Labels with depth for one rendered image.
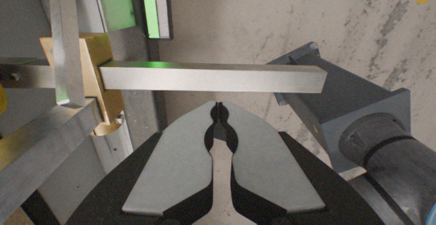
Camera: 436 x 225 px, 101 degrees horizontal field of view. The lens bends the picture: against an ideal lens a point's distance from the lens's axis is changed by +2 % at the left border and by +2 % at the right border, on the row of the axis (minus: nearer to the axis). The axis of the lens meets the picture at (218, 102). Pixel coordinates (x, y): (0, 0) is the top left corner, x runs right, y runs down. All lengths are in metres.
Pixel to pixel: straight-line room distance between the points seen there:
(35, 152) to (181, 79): 0.15
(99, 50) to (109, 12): 0.06
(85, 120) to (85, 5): 0.31
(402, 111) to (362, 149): 0.18
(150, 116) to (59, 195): 0.30
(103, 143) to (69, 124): 0.43
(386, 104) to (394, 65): 0.85
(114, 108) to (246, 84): 0.19
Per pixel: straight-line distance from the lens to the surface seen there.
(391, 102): 0.74
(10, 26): 0.51
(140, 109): 0.45
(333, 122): 0.67
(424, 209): 0.61
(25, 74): 0.33
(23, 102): 0.51
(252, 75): 0.24
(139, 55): 0.40
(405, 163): 0.63
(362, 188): 0.62
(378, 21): 1.40
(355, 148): 0.69
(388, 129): 0.70
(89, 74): 0.27
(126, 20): 0.35
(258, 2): 1.09
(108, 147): 0.67
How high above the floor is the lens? 1.06
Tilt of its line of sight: 62 degrees down
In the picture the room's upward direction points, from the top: 177 degrees clockwise
